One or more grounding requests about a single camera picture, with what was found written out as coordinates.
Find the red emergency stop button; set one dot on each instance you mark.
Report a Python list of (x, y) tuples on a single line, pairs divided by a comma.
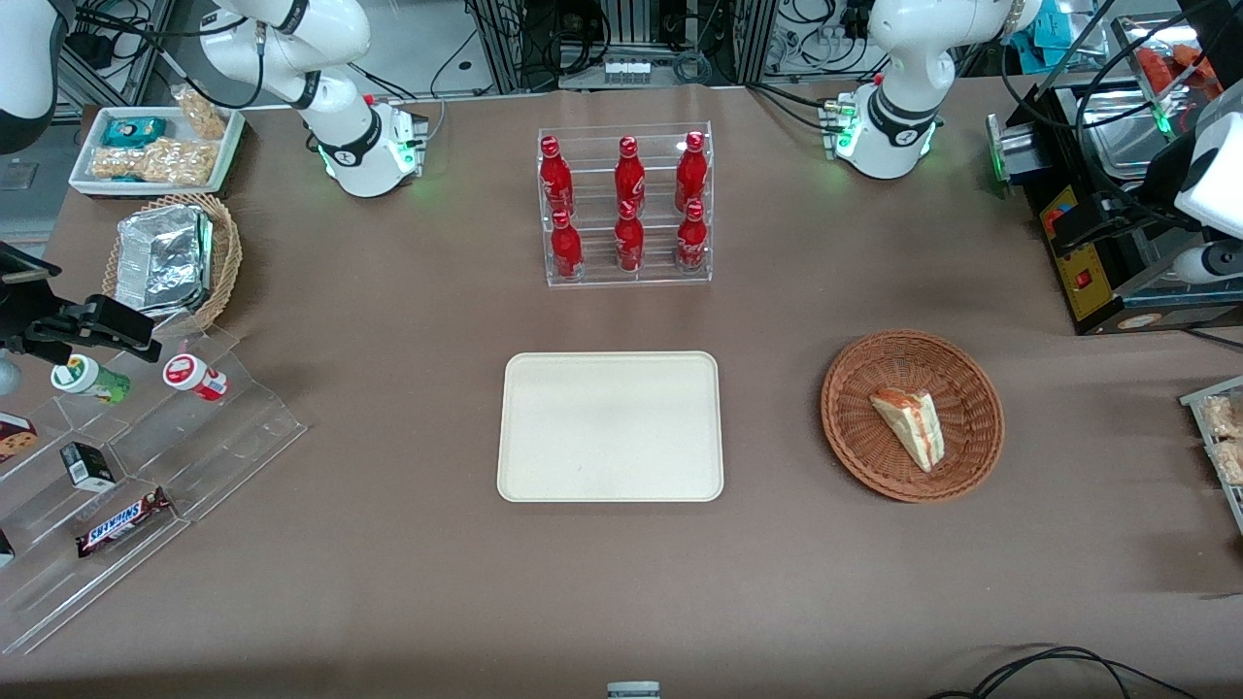
[(1060, 199)]

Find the brown round wicker basket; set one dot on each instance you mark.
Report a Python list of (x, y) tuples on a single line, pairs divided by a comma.
[(859, 427)]

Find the steel warmer pan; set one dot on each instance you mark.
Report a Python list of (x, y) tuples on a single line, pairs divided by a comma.
[(1117, 126)]

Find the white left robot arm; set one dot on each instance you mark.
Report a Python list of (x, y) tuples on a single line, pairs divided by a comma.
[(903, 58)]

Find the red fried food pieces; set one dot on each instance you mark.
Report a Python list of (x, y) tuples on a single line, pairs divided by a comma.
[(1160, 68)]

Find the green lidded snack cup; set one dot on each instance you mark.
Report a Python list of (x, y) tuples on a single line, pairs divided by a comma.
[(87, 379)]

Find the light tan wicker basket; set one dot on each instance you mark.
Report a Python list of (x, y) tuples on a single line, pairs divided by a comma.
[(225, 262)]

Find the red cola bottle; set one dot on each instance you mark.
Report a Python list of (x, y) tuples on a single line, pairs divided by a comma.
[(566, 250), (691, 243), (554, 177), (690, 173), (629, 243), (629, 177)]

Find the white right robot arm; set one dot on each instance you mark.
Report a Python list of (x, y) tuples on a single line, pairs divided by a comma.
[(340, 97)]

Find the teal snack packet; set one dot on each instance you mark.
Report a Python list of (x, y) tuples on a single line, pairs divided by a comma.
[(134, 131)]

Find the black food warmer machine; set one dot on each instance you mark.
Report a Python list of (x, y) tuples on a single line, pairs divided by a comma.
[(1097, 282)]

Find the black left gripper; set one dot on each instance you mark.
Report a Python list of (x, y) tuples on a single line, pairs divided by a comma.
[(1115, 215)]

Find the Snickers chocolate bar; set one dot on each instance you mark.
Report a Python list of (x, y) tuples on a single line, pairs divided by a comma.
[(121, 522)]

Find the cream plastic tray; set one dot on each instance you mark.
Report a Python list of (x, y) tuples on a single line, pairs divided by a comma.
[(610, 427)]

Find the white rectangular snack tray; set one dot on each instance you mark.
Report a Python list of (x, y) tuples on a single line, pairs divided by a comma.
[(87, 165)]

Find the brown cookie box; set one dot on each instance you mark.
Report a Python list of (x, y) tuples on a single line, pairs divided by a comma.
[(15, 437)]

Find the red lidded snack cup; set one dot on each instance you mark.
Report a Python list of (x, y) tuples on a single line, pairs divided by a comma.
[(192, 376)]

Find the small clear peanut bag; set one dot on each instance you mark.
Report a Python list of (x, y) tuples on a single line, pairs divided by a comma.
[(202, 115)]

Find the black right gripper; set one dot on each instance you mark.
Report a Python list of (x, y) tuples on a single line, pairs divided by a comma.
[(27, 316)]

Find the silver foil container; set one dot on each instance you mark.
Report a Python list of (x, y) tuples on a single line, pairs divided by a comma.
[(163, 257)]

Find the triangle sandwich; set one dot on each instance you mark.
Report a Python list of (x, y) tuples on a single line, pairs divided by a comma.
[(911, 422)]

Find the dark snack packet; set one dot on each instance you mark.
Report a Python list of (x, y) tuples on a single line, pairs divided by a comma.
[(5, 549)]

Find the large clear peanut bag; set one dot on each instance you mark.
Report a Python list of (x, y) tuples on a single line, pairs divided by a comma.
[(155, 162)]

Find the clear bagged rice snack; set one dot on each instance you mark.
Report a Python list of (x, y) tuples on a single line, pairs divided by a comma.
[(1228, 461), (1224, 417)]

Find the small black box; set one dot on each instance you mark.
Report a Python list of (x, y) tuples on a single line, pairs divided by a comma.
[(87, 467)]

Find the white power strip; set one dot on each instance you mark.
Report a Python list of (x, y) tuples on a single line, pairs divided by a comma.
[(626, 70)]

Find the clear acrylic stepped stand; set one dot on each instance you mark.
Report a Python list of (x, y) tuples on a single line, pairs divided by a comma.
[(223, 437)]

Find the grey camera mount block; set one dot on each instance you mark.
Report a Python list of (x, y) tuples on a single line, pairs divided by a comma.
[(633, 691)]

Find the clear acrylic bottle rack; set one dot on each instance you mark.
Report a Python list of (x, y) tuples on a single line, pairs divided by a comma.
[(626, 277)]

